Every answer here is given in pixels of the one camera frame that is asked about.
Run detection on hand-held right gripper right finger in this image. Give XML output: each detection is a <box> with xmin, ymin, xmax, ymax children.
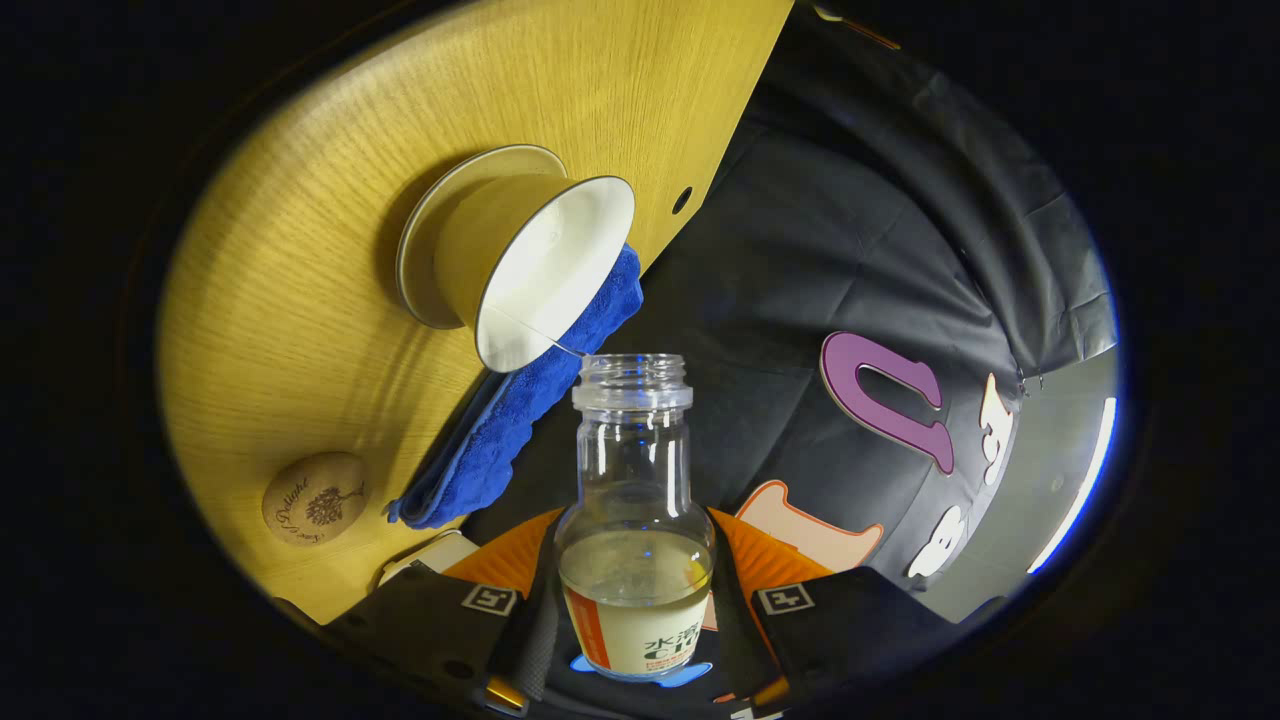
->
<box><xmin>705</xmin><ymin>508</ymin><xmax>966</xmax><ymax>706</ymax></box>

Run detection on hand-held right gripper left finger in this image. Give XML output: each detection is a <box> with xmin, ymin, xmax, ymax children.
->
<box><xmin>325</xmin><ymin>508</ymin><xmax>566</xmax><ymax>716</ymax></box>

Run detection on round wooden coaster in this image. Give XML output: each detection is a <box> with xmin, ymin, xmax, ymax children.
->
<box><xmin>262</xmin><ymin>452</ymin><xmax>370</xmax><ymax>548</ymax></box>

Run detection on clear glass water bottle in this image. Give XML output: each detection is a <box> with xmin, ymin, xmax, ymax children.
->
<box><xmin>553</xmin><ymin>353</ymin><xmax>717</xmax><ymax>683</ymax></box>

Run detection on beige ceramic teacup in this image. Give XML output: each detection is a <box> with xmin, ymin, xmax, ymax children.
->
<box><xmin>435</xmin><ymin>175</ymin><xmax>637</xmax><ymax>374</ymax></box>

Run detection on white toaster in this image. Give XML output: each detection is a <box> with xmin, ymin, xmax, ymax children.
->
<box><xmin>377</xmin><ymin>529</ymin><xmax>483</xmax><ymax>589</ymax></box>

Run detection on blue towel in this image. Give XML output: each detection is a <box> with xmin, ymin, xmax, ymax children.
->
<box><xmin>388</xmin><ymin>243</ymin><xmax>646</xmax><ymax>531</ymax></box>

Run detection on black backdrop cloth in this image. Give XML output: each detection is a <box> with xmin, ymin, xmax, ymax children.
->
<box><xmin>455</xmin><ymin>0</ymin><xmax>1121</xmax><ymax>706</ymax></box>

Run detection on beige ceramic saucer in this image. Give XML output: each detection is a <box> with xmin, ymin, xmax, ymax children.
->
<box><xmin>396</xmin><ymin>144</ymin><xmax>568</xmax><ymax>331</ymax></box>

